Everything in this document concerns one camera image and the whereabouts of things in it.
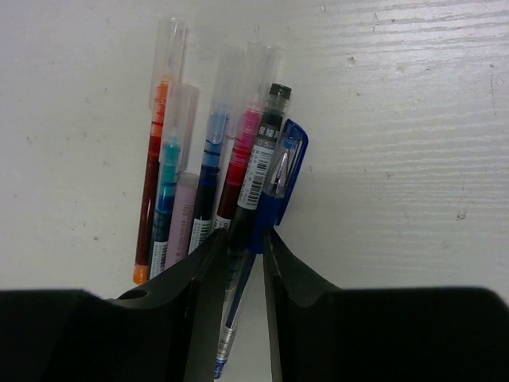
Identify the black gel pen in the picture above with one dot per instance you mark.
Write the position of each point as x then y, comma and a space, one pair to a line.
267, 136

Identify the blue ballpoint pen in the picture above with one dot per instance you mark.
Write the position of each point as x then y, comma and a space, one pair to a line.
276, 192

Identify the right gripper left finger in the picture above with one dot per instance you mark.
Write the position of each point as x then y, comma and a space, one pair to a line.
164, 330

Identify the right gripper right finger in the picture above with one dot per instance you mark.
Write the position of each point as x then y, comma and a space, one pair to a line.
320, 332

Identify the lilac highlighter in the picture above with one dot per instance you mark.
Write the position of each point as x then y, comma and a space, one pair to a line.
181, 222

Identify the blue gel pen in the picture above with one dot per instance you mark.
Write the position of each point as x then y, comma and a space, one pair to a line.
221, 109

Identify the pink red gel pen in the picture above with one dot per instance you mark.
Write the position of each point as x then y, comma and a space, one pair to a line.
262, 61

